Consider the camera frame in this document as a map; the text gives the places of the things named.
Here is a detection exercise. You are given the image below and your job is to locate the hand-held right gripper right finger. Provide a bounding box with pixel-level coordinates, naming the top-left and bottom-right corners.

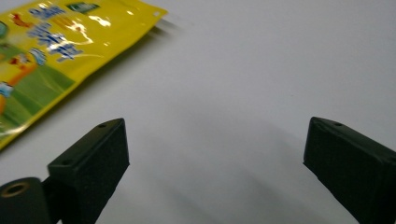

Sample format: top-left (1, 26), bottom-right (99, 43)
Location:
top-left (303, 116), bottom-right (396, 224)

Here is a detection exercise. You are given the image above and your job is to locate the yellow snack packet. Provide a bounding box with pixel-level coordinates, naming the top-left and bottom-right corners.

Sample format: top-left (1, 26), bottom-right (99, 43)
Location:
top-left (0, 0), bottom-right (169, 151)

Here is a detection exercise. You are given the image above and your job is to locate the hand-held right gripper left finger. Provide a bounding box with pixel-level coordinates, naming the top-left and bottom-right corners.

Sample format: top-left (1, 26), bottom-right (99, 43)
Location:
top-left (47, 118), bottom-right (131, 224)

